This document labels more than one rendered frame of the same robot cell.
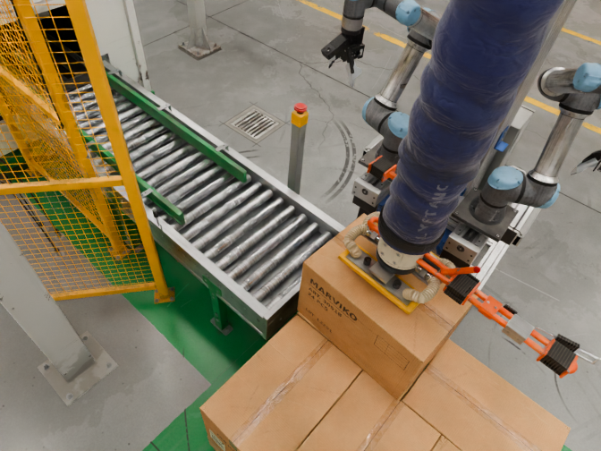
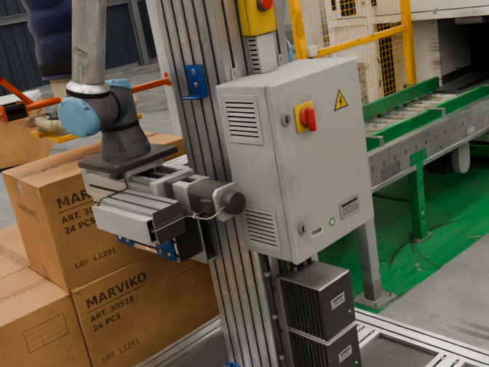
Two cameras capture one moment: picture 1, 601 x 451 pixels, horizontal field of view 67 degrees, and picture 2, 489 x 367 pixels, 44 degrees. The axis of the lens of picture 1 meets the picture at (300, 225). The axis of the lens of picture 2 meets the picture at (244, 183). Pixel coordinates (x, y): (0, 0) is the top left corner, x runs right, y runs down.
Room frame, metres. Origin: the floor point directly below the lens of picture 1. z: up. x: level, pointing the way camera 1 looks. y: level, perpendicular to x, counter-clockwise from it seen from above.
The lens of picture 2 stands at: (2.21, -2.46, 1.47)
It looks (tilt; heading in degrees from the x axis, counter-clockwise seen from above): 18 degrees down; 106
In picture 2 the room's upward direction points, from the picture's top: 10 degrees counter-clockwise
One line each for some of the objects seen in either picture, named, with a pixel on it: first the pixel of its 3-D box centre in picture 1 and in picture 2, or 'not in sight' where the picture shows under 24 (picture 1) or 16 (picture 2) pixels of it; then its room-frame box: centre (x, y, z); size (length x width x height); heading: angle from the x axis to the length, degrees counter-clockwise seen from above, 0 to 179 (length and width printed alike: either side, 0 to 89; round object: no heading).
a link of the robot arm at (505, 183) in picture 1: (503, 185); (112, 100); (1.39, -0.81, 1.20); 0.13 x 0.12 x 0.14; 82
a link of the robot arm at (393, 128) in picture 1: (397, 130); not in sight; (1.67, -0.39, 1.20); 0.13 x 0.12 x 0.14; 40
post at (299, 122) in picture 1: (294, 179); (362, 197); (2.01, 0.07, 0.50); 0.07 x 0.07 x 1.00; 53
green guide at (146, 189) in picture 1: (90, 149); (359, 111); (1.96, 1.29, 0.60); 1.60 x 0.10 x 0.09; 53
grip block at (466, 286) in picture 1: (461, 286); (12, 111); (0.89, -0.57, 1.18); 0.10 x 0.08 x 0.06; 141
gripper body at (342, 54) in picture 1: (350, 42); not in sight; (1.60, -0.11, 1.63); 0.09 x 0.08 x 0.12; 130
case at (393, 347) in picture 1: (379, 303); (105, 202); (1.05, -0.39, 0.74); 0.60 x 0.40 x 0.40; 51
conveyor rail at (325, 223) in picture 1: (208, 146); (408, 153); (2.22, 0.65, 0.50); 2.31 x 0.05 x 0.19; 53
